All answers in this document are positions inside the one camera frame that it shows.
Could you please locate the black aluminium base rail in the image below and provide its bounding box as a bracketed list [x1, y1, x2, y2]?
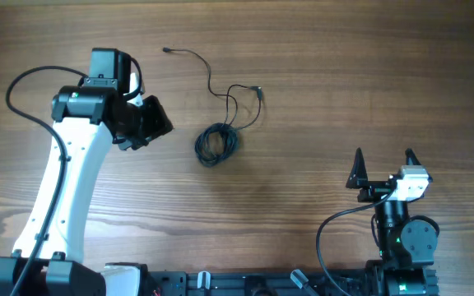
[146, 269, 439, 296]

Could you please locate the black thin cable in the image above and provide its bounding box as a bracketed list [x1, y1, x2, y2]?
[162, 47, 263, 168]

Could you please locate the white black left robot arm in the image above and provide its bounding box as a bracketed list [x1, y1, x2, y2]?
[0, 48, 172, 295]

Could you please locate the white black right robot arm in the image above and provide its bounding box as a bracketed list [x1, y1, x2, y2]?
[346, 149, 440, 296]

